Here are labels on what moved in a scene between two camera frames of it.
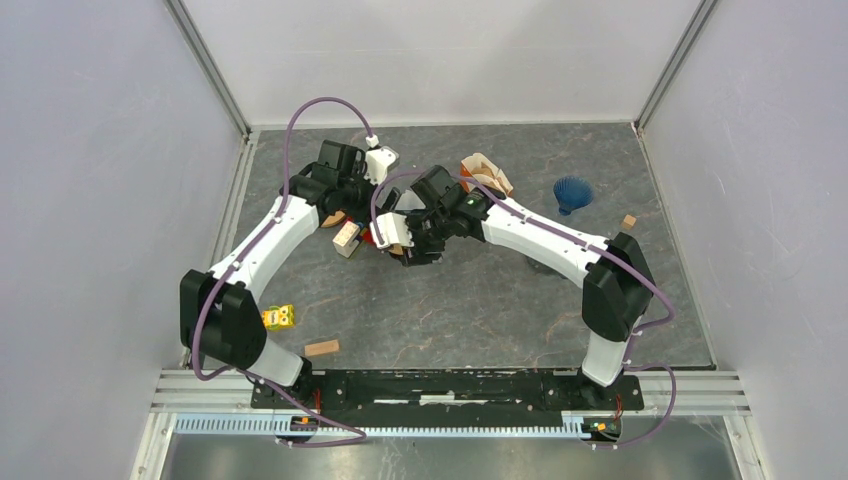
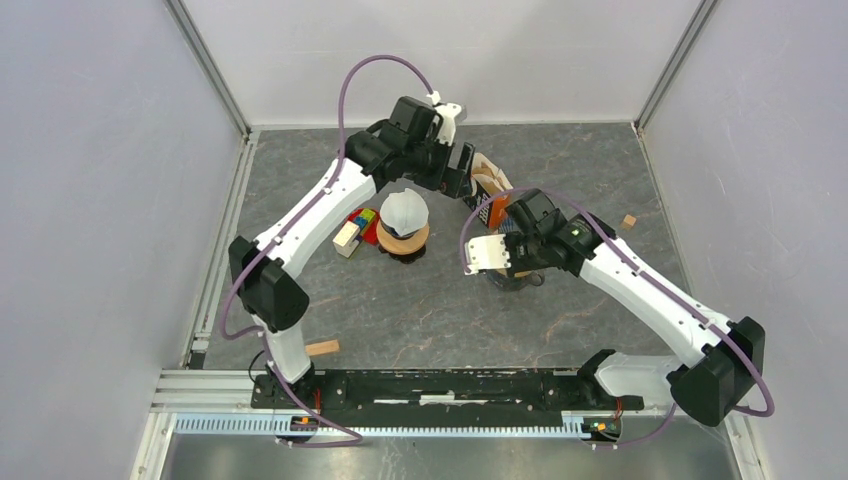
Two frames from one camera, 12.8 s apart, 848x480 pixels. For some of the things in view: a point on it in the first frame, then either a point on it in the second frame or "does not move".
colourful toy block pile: (346, 241) does not move
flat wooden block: (321, 348) does not move
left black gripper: (363, 214) → (451, 181)
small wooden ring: (335, 219) → (516, 274)
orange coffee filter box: (476, 166) does not move
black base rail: (451, 392) does not move
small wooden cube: (628, 221) does not move
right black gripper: (416, 255) → (516, 266)
